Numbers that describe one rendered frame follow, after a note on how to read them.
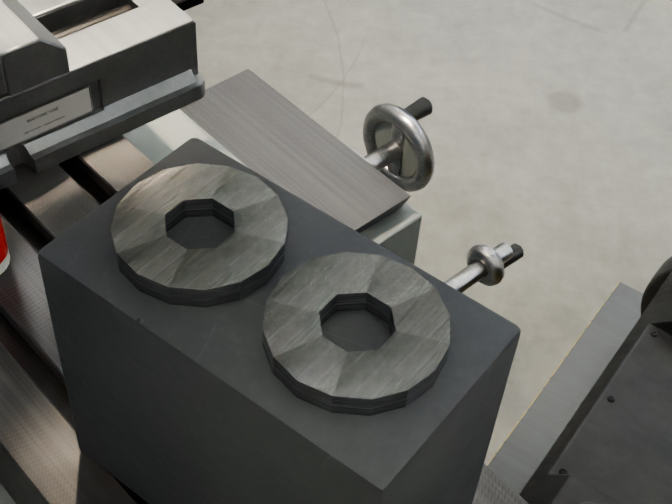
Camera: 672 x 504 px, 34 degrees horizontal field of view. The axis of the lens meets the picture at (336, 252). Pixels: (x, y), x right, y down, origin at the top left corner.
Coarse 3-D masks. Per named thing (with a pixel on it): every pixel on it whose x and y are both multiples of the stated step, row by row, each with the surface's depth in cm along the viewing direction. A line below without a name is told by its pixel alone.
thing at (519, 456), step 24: (624, 288) 151; (600, 312) 148; (624, 312) 148; (600, 336) 145; (624, 336) 145; (576, 360) 142; (600, 360) 142; (552, 384) 139; (576, 384) 140; (528, 408) 137; (552, 408) 137; (576, 408) 137; (528, 432) 134; (552, 432) 134; (504, 456) 132; (528, 456) 132; (504, 480) 129; (528, 480) 130
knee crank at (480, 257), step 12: (468, 252) 140; (480, 252) 137; (492, 252) 137; (504, 252) 140; (516, 252) 142; (468, 264) 140; (480, 264) 138; (492, 264) 137; (504, 264) 141; (456, 276) 136; (468, 276) 136; (480, 276) 137; (492, 276) 138; (456, 288) 135
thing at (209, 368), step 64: (128, 192) 57; (192, 192) 57; (256, 192) 58; (64, 256) 56; (128, 256) 54; (192, 256) 54; (256, 256) 55; (320, 256) 57; (384, 256) 57; (64, 320) 58; (128, 320) 54; (192, 320) 53; (256, 320) 53; (320, 320) 53; (384, 320) 54; (448, 320) 52; (128, 384) 58; (192, 384) 53; (256, 384) 51; (320, 384) 50; (384, 384) 50; (448, 384) 51; (128, 448) 64; (192, 448) 58; (256, 448) 53; (320, 448) 49; (384, 448) 49; (448, 448) 53
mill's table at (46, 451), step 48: (0, 192) 88; (48, 192) 85; (96, 192) 89; (48, 240) 83; (0, 288) 78; (0, 336) 78; (48, 336) 76; (0, 384) 73; (48, 384) 76; (0, 432) 70; (48, 432) 70; (0, 480) 76; (48, 480) 68; (96, 480) 68; (480, 480) 70
